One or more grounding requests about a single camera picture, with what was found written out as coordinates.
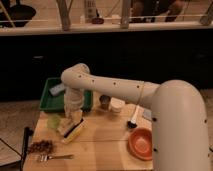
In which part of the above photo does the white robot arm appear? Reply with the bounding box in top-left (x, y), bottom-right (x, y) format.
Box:
top-left (61, 63), bottom-right (211, 171)

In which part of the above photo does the green plastic cup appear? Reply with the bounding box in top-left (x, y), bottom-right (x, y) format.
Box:
top-left (47, 114), bottom-right (61, 130)

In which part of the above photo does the green plastic tray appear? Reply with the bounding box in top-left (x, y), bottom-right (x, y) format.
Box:
top-left (39, 77), bottom-right (93, 113)

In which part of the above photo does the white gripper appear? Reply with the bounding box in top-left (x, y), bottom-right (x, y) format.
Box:
top-left (65, 110), bottom-right (82, 124)

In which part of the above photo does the orange plastic bowl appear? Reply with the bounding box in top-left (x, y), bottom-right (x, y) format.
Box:
top-left (128, 128), bottom-right (152, 161)

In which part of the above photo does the grey sponge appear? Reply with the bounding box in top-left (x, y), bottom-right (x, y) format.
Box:
top-left (49, 83), bottom-right (65, 96)

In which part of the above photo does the bunch of brown grapes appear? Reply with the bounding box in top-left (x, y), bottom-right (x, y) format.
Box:
top-left (28, 140), bottom-right (54, 154)

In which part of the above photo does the white round container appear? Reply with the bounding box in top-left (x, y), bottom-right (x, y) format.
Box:
top-left (110, 98), bottom-right (125, 113)

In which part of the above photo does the yellow banana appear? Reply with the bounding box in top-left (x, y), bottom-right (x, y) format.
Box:
top-left (62, 122), bottom-right (84, 144)

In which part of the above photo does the grey triangular cloth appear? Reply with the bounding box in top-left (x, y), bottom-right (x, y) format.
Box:
top-left (143, 109), bottom-right (152, 121)

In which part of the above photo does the silver fork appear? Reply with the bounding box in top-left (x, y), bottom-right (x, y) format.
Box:
top-left (37, 154), bottom-right (74, 162)

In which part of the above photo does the wooden board eraser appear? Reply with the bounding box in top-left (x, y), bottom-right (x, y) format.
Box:
top-left (57, 119), bottom-right (83, 138)

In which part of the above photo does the metal cup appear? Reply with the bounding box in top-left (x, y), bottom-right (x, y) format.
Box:
top-left (99, 95), bottom-right (111, 110)

